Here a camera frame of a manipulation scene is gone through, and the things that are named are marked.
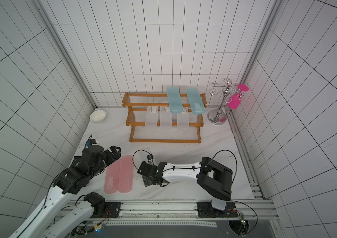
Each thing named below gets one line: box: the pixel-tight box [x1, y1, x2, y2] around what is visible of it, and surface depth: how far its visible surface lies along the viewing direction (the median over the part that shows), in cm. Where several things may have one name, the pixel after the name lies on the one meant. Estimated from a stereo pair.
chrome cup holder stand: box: [207, 78, 245, 126], surface depth 99 cm
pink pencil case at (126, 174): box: [118, 155, 134, 194], surface depth 83 cm
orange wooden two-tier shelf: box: [121, 92, 208, 144], surface depth 95 cm
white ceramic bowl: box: [89, 110, 107, 123], surface depth 111 cm
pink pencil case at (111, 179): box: [104, 158, 120, 194], surface depth 81 cm
